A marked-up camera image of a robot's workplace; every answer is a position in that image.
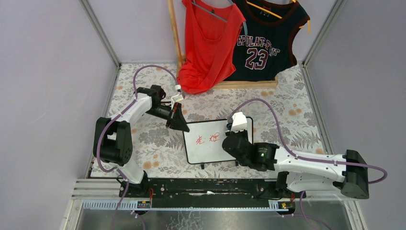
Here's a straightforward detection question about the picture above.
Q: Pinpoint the black-framed whiteboard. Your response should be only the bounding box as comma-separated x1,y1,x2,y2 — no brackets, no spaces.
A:
183,119,237,165

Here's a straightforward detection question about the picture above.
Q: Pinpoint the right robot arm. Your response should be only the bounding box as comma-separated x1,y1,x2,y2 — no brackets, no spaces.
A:
222,131,369,199

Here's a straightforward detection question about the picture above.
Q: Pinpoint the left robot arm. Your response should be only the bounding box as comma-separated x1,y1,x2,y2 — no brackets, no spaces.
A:
93,85,190,184

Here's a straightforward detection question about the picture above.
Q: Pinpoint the wooden clothes rack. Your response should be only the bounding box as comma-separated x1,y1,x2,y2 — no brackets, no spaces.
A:
167,0,279,90

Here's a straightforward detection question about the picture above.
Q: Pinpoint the red tank top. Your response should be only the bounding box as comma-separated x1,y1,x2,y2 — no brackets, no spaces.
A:
176,0,247,95

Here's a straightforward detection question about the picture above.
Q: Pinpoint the black number 23 jersey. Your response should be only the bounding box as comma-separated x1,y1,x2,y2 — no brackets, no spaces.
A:
227,0,310,81

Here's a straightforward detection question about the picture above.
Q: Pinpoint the grey clothes hanger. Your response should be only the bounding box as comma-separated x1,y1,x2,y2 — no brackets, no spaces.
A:
192,0,248,35

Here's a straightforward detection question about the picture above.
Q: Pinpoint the yellow clothes hanger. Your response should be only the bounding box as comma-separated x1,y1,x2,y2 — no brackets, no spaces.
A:
246,0,311,34

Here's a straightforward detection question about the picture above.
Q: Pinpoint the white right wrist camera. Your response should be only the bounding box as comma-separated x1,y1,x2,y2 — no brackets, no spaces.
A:
226,112,248,133

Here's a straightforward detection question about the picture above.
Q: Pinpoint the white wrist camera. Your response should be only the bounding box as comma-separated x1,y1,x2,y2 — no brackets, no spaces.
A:
171,92,185,104
226,112,248,133

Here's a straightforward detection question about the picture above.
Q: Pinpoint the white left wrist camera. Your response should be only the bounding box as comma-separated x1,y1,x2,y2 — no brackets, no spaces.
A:
171,92,185,104

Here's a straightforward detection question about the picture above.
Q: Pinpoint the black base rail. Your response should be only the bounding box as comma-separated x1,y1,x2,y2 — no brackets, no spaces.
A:
119,178,301,209

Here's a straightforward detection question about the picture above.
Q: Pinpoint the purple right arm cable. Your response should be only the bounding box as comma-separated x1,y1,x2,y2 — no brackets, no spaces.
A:
231,98,388,230

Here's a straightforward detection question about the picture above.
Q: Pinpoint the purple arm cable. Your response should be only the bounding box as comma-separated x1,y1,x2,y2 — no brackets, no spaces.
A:
231,98,388,230
95,65,181,230

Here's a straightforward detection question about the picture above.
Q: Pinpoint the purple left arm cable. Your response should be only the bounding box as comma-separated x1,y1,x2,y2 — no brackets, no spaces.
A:
95,65,181,230

